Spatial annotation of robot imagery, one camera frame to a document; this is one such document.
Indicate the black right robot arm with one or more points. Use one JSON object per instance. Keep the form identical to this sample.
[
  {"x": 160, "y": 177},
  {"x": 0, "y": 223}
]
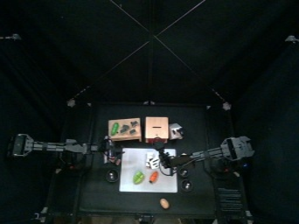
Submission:
[{"x": 218, "y": 151}]

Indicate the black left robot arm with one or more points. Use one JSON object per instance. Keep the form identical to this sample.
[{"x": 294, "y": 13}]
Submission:
[{"x": 47, "y": 145}]

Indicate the red and white toy sushi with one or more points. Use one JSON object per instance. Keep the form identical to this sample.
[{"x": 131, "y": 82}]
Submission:
[{"x": 111, "y": 159}]

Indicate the wooden toy stove box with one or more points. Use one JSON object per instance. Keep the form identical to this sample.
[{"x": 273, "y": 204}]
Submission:
[{"x": 124, "y": 134}]

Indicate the red wooden toy box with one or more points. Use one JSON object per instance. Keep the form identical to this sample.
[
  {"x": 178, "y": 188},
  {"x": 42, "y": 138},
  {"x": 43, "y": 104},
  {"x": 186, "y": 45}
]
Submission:
[{"x": 156, "y": 128}]

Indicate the green toy vegetable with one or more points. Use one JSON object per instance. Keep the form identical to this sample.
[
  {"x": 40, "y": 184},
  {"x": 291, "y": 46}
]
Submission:
[{"x": 115, "y": 128}]

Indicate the white toy knife block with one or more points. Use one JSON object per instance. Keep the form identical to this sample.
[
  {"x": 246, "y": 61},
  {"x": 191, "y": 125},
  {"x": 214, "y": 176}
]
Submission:
[{"x": 175, "y": 131}]

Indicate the black round dish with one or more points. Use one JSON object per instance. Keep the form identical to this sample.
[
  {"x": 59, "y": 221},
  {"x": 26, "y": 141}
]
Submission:
[
  {"x": 187, "y": 185},
  {"x": 112, "y": 176},
  {"x": 183, "y": 170}
]

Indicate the orange toy persimmon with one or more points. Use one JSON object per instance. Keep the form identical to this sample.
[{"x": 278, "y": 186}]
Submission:
[{"x": 154, "y": 176}]

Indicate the green toy cabbage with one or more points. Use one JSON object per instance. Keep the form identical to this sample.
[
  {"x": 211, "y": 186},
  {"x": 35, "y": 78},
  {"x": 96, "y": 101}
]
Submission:
[{"x": 138, "y": 177}]

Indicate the white cutting board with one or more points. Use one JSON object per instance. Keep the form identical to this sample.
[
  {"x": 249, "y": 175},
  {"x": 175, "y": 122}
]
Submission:
[{"x": 136, "y": 186}]

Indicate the tan toy egg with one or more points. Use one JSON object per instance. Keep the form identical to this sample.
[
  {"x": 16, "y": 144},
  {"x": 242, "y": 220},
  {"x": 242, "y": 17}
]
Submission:
[{"x": 164, "y": 203}]

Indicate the white text label sticker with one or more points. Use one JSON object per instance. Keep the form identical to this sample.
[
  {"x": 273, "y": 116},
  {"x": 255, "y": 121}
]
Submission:
[{"x": 230, "y": 201}]

